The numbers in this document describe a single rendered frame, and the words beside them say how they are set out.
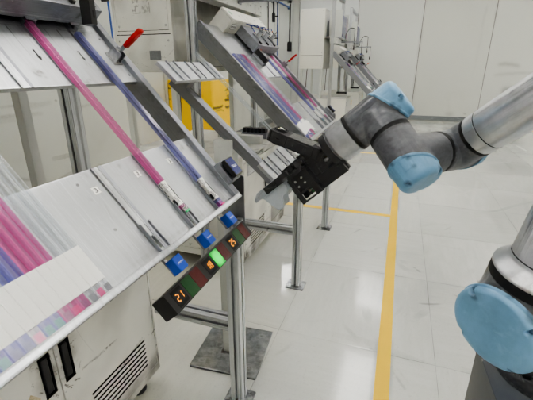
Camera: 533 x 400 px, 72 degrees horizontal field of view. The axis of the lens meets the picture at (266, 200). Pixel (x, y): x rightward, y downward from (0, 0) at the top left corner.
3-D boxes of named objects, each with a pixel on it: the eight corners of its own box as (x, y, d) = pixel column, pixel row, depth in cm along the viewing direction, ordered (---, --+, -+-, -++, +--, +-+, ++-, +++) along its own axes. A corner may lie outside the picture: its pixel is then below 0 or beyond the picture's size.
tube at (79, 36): (221, 205, 86) (224, 203, 85) (218, 208, 85) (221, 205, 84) (78, 35, 84) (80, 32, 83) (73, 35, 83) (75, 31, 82)
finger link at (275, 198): (264, 223, 79) (296, 199, 75) (247, 201, 79) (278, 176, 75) (269, 217, 82) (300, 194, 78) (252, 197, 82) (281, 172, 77)
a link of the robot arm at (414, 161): (469, 163, 61) (431, 115, 65) (421, 172, 56) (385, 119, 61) (437, 190, 67) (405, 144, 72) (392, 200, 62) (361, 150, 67)
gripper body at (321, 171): (300, 207, 74) (348, 172, 69) (273, 174, 74) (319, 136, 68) (308, 195, 81) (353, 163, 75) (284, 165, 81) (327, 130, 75)
